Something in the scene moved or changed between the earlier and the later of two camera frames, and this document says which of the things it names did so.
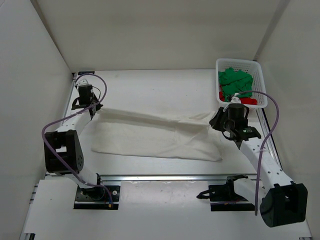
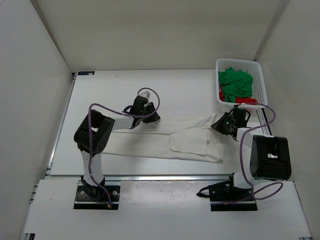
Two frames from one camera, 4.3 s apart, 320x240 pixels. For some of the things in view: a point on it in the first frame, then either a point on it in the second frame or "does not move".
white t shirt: x=189 y=137 does not move
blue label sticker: x=86 y=72 does not move
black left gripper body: x=94 y=100 -> x=140 y=113
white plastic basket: x=254 y=68 does not move
